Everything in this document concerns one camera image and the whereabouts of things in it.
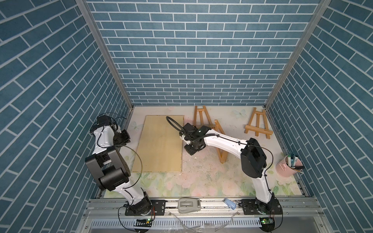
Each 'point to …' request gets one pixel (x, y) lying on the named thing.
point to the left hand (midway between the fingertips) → (130, 139)
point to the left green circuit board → (146, 223)
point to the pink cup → (283, 169)
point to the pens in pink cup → (291, 161)
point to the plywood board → (160, 148)
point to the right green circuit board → (267, 224)
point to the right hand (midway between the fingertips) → (190, 151)
